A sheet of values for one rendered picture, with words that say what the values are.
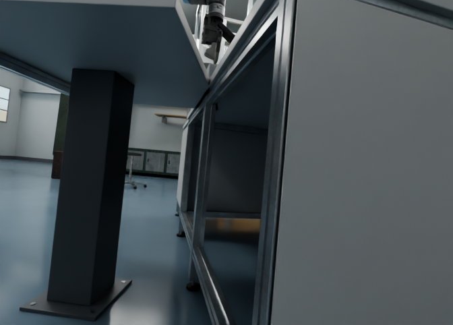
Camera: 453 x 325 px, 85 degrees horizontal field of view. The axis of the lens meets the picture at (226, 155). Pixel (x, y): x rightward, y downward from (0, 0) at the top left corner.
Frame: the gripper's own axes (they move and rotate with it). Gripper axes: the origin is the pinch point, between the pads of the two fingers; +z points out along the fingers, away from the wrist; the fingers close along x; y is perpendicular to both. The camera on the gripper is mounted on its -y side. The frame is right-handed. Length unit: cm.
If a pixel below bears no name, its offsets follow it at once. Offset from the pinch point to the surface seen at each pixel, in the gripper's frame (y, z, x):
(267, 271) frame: 3, 58, 75
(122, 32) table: 31, 15, 44
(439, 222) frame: -26, 51, 76
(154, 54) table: 24.0, 15.1, 34.3
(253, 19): 4, 15, 61
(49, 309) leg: 50, 97, 13
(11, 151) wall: 528, 71, -911
